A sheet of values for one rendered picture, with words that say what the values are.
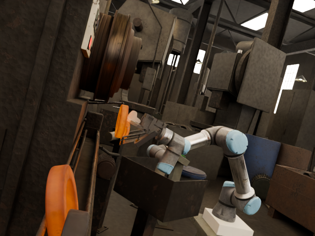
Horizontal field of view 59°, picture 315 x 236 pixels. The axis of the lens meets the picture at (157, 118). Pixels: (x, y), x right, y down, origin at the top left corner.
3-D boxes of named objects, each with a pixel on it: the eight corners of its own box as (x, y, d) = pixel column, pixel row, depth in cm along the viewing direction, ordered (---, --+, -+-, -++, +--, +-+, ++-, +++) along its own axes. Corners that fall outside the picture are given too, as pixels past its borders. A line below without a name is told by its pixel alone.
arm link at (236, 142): (246, 199, 177) (228, 122, 159) (265, 210, 164) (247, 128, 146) (232, 209, 173) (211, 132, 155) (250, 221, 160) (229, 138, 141)
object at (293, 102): (278, 181, 638) (303, 96, 630) (305, 194, 562) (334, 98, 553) (255, 176, 619) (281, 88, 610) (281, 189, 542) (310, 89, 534)
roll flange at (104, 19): (71, 96, 122) (98, -11, 120) (78, 94, 167) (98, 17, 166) (93, 101, 124) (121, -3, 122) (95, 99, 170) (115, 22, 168)
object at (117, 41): (93, 101, 124) (121, -3, 122) (95, 99, 170) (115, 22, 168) (108, 105, 125) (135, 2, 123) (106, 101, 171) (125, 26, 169)
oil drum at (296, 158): (273, 200, 435) (289, 144, 431) (253, 187, 493) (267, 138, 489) (305, 206, 448) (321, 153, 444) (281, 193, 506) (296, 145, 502)
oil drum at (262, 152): (240, 192, 428) (257, 136, 424) (223, 180, 486) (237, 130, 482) (273, 199, 441) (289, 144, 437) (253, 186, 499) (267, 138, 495)
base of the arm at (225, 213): (229, 214, 188) (233, 200, 187) (238, 224, 173) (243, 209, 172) (208, 209, 186) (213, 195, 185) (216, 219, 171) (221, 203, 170)
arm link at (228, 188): (228, 198, 187) (234, 179, 186) (242, 208, 175) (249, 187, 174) (214, 197, 181) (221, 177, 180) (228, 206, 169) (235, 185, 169)
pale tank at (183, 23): (140, 128, 1001) (173, 4, 983) (137, 125, 1090) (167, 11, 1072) (164, 134, 1021) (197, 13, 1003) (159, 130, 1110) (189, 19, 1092)
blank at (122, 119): (122, 106, 121) (130, 108, 122) (120, 102, 137) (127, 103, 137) (114, 140, 124) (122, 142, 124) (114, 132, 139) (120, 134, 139)
